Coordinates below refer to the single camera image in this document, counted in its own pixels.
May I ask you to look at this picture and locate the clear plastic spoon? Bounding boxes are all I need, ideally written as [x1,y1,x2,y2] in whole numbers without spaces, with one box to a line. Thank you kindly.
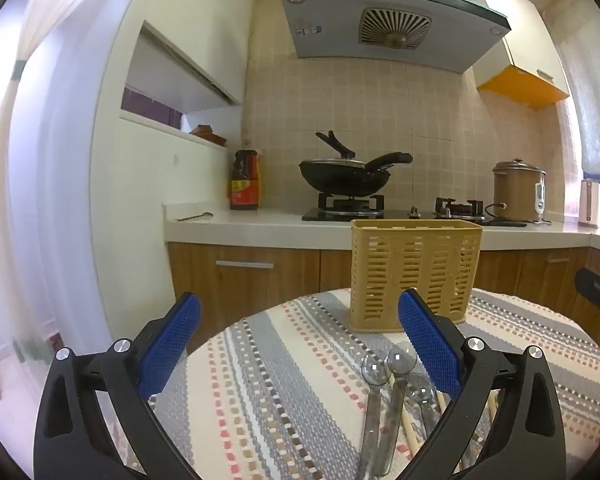
[407,373,441,437]
[375,341,417,477]
[356,350,390,479]

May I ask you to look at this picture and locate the wooden chopstick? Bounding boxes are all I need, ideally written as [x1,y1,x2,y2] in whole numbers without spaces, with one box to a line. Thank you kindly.
[436,390,448,414]
[389,376,422,457]

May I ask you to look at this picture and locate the pink white kettle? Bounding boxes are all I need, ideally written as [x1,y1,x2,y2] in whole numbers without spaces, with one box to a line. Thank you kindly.
[579,179,600,226]

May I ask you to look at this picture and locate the brown rice cooker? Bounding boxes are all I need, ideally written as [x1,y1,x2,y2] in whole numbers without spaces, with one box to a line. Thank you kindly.
[492,158,546,223]

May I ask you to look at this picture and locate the tan plastic utensil basket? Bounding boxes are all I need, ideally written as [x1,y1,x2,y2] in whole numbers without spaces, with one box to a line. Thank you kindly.
[348,219,482,333]

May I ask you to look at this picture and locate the striped woven tablecloth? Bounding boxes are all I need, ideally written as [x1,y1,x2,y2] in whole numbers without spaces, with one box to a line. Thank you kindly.
[149,289,600,479]

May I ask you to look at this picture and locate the wooden base cabinets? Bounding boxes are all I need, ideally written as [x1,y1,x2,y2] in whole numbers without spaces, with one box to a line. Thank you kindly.
[168,242,600,350]

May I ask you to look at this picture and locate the window roller blind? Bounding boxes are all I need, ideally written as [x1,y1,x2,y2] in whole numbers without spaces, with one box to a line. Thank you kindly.
[544,0,600,182]

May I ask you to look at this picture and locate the metal spoon on counter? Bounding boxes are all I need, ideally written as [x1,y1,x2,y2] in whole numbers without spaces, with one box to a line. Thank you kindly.
[175,211,214,222]

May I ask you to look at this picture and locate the black wok with lid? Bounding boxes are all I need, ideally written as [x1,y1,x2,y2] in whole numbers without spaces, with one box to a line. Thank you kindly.
[299,130,413,197]

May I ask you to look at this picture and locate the black glass gas stove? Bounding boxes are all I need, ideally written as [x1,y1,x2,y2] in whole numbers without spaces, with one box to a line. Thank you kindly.
[301,192,529,228]

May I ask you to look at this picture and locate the dark sauce bottle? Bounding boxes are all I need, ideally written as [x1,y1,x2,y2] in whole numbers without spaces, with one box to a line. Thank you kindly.
[230,150,260,210]

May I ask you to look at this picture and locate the range hood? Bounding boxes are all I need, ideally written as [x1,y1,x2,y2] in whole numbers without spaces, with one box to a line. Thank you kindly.
[280,0,512,74]

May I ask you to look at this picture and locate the black power cable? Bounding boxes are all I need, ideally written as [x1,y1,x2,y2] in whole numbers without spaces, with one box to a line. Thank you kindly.
[483,201,552,226]

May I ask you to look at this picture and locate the orange white wall cabinet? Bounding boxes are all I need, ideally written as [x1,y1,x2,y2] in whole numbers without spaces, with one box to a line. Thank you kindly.
[472,0,569,110]

